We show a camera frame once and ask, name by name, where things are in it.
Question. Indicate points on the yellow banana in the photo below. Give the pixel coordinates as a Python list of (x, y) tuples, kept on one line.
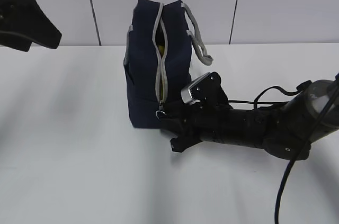
[(160, 41)]

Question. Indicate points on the navy blue lunch bag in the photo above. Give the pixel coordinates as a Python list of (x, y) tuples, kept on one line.
[(155, 82)]

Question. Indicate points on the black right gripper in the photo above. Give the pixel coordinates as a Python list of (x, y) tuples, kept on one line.
[(193, 124)]

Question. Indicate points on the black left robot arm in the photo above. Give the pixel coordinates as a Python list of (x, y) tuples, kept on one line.
[(23, 23)]

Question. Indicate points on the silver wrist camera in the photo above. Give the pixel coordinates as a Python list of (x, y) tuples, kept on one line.
[(205, 89)]

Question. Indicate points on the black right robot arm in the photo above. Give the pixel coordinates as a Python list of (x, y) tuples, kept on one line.
[(283, 129)]

